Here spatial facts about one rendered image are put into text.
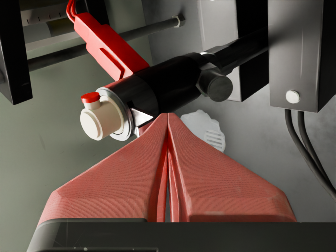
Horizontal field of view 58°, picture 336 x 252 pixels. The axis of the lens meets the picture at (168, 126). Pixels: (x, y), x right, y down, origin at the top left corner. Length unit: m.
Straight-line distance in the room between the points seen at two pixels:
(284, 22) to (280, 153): 0.27
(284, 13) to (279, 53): 0.03
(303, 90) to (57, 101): 0.32
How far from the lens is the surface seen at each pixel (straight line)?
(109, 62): 0.17
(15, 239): 0.49
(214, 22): 0.26
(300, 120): 0.26
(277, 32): 0.24
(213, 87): 0.16
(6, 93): 0.34
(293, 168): 0.47
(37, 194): 0.47
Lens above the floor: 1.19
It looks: 39 degrees down
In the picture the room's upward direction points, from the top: 122 degrees counter-clockwise
